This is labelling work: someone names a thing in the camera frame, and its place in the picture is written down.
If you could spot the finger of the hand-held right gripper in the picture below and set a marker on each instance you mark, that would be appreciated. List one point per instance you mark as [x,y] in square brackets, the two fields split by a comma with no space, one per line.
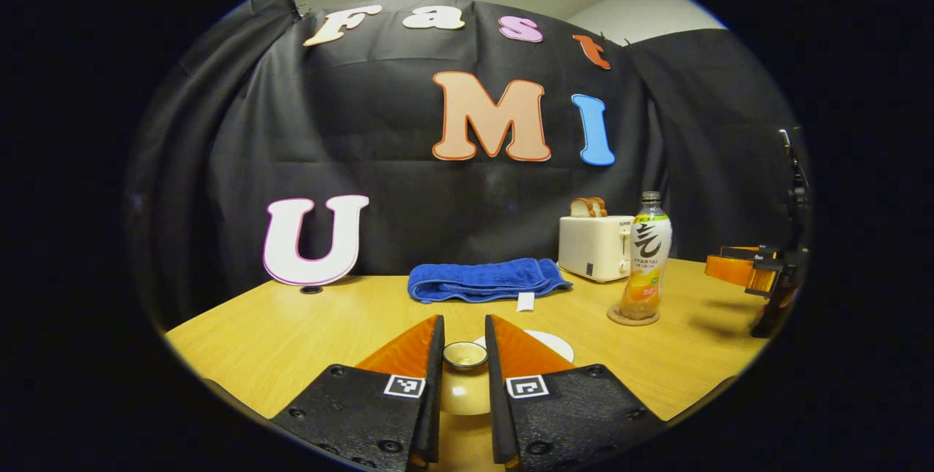
[751,249]
[730,270]

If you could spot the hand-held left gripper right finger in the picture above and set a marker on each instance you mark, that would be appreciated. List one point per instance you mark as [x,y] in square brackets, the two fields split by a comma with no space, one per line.
[498,414]

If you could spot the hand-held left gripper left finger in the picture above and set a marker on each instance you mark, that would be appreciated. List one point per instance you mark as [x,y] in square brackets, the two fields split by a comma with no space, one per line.
[430,414]

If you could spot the cream teacup lid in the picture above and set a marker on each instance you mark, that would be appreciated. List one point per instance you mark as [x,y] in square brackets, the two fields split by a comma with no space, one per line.
[464,388]

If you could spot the clear water bottle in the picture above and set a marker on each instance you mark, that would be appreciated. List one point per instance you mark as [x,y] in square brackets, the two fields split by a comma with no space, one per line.
[646,260]

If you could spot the round cork coaster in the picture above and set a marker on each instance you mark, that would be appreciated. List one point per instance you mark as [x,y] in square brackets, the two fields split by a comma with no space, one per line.
[616,319]

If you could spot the blue towel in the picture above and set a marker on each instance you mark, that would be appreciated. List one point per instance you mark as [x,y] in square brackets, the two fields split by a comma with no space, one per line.
[481,279]

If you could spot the white toaster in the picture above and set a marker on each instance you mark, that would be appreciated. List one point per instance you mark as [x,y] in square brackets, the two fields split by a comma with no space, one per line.
[591,246]

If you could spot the toast slice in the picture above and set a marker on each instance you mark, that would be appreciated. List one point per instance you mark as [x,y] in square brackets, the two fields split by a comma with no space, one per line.
[600,206]
[579,208]

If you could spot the black table grommet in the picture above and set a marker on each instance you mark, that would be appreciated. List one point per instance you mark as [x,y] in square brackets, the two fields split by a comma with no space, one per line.
[311,289]

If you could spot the black backdrop cloth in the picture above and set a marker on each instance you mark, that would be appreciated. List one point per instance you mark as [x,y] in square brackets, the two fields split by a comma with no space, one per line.
[408,187]

